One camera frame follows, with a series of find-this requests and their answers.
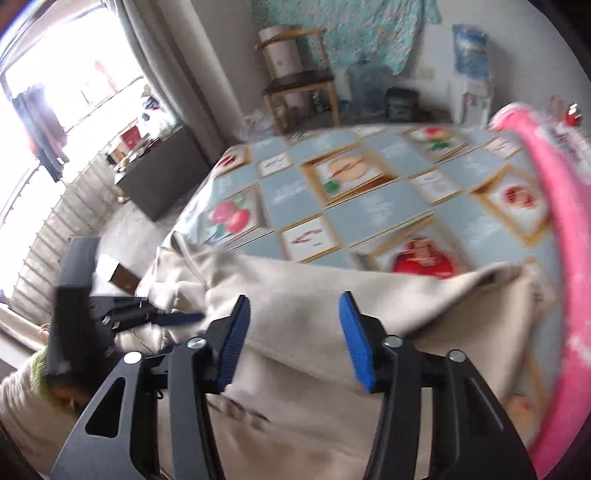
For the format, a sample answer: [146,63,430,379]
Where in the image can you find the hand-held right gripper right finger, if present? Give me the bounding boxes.
[338,291,537,480]

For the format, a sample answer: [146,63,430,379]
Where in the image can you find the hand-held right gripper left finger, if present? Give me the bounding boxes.
[50,294,251,480]

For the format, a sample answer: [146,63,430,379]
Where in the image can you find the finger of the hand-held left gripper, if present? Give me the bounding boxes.
[99,296,152,315]
[104,311,205,334]

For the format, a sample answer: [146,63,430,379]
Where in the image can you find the cream zip jacket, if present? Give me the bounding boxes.
[115,230,557,480]

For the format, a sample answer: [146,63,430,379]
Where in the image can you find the person's left forearm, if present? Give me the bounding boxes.
[0,346,95,464]

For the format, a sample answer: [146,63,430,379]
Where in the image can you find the dark hanging clothes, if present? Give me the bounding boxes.
[11,83,71,184]

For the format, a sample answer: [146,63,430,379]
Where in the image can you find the brown cardboard box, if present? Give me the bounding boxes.
[98,256,145,295]

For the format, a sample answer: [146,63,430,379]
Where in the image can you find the window railing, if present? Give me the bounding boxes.
[8,152,122,315]

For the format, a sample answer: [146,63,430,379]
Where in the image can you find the dark grey cabinet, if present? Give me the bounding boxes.
[113,124,214,223]

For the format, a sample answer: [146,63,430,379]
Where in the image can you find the fruit print tablecloth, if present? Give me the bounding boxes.
[174,124,566,287]

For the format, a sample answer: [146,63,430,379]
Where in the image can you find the white plastic bag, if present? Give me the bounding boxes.
[237,111,279,140]

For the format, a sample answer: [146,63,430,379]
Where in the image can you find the pink floral blanket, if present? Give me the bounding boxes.
[487,102,591,468]

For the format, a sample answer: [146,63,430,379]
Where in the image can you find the beige curtain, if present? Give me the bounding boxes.
[115,0,251,158]

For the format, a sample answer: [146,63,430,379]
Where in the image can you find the black trash bin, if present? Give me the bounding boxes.
[385,88,422,121]

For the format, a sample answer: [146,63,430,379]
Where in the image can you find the empty clear water jug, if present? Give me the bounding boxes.
[345,62,394,119]

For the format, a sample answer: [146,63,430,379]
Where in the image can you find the wooden chair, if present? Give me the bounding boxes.
[256,27,343,136]

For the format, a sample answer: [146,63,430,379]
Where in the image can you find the white water dispenser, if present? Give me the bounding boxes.
[449,75,496,126]

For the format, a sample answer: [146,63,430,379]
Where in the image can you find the pale pink cylinder bin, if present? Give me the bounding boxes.
[257,25,304,80]

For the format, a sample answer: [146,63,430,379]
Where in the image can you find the teal floral wall cloth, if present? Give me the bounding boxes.
[250,0,440,77]

